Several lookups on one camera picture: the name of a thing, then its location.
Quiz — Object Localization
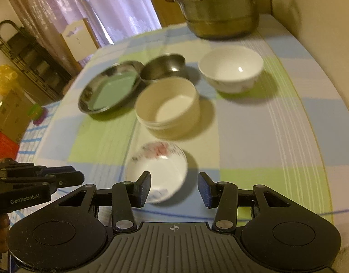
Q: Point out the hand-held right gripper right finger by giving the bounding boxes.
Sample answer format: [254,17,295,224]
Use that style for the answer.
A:
[198,171,290,233]

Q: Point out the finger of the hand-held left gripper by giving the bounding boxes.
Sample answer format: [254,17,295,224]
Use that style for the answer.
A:
[0,162,77,178]
[0,171,85,190]

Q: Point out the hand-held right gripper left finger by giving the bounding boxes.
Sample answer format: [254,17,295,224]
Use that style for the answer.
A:
[58,171,151,233]

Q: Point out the small white floral dish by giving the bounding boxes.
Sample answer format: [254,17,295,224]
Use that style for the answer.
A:
[125,141,189,205]

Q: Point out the cream plastic bowl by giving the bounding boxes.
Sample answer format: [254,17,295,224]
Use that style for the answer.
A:
[134,77,200,141]

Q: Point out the steel plate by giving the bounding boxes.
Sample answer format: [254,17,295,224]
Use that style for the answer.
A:
[78,60,144,115]

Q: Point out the small steel bowl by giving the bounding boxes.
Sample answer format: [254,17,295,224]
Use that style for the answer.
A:
[139,53,189,84]

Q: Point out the white ceramic floral bowl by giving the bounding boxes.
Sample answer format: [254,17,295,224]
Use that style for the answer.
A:
[198,46,264,94]

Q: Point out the white blue-grid cloth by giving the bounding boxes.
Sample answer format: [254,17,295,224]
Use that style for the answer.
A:
[14,102,62,162]

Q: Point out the orange box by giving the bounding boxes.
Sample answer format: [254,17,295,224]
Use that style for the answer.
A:
[0,131,20,160]

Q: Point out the green and pink toy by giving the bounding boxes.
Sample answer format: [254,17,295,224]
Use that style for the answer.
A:
[29,103,50,126]

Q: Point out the cardboard box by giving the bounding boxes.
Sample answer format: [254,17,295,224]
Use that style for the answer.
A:
[0,89,36,144]

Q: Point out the checked pastel tablecloth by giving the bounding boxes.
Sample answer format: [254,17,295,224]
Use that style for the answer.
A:
[13,14,349,234]

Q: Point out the yellow plastic bag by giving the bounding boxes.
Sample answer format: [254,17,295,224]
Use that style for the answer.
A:
[0,64,19,98]

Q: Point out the black metal rack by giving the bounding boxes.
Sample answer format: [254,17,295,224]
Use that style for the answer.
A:
[0,20,74,102]

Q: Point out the sheer pink curtain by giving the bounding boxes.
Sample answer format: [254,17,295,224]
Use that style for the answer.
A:
[3,0,163,69]

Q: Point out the steel steamer pot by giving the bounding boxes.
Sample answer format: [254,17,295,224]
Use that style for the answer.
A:
[162,0,277,39]

